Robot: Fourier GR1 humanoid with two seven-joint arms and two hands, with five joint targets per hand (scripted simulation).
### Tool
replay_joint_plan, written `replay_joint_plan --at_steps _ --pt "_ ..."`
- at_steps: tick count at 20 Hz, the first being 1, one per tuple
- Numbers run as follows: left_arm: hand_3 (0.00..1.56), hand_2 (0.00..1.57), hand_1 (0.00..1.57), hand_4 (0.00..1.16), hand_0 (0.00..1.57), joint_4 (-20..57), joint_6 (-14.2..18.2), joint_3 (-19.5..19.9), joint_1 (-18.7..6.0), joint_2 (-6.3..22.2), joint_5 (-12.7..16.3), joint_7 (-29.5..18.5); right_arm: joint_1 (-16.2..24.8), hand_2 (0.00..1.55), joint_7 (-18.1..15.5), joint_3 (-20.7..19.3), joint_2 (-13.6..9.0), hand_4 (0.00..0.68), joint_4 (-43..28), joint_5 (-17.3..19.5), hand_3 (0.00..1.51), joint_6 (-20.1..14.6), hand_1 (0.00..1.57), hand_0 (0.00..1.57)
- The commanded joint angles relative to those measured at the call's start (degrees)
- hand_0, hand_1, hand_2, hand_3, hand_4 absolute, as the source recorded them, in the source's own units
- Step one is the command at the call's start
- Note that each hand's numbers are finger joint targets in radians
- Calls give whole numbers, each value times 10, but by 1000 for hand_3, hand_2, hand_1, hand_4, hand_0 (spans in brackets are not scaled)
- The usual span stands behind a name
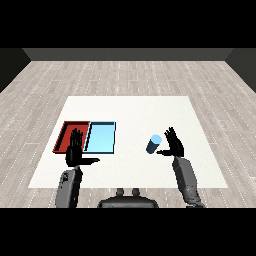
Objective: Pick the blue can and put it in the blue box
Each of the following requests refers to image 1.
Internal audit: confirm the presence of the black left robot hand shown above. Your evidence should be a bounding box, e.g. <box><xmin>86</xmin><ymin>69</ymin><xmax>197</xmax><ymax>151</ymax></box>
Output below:
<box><xmin>65</xmin><ymin>127</ymin><xmax>101</xmax><ymax>168</ymax></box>

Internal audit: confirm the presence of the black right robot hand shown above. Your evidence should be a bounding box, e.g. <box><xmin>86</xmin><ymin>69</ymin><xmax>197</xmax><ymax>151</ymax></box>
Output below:
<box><xmin>156</xmin><ymin>126</ymin><xmax>185</xmax><ymax>158</ymax></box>

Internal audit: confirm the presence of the red shallow open box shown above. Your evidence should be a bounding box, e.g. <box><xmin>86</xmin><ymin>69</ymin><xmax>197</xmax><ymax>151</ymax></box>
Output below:
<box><xmin>52</xmin><ymin>120</ymin><xmax>91</xmax><ymax>155</ymax></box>

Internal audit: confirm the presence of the small blue can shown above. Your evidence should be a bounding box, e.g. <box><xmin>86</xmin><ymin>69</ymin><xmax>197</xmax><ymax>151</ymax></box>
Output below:
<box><xmin>145</xmin><ymin>133</ymin><xmax>163</xmax><ymax>155</ymax></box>

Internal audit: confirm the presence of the light blue shallow open box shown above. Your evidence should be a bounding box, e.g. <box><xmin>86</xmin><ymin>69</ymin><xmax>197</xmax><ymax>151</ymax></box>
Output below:
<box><xmin>82</xmin><ymin>120</ymin><xmax>117</xmax><ymax>155</ymax></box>

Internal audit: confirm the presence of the dark grey robot body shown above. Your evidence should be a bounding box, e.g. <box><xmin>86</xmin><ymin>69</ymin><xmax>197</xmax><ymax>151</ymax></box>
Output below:
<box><xmin>97</xmin><ymin>188</ymin><xmax>160</xmax><ymax>209</ymax></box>

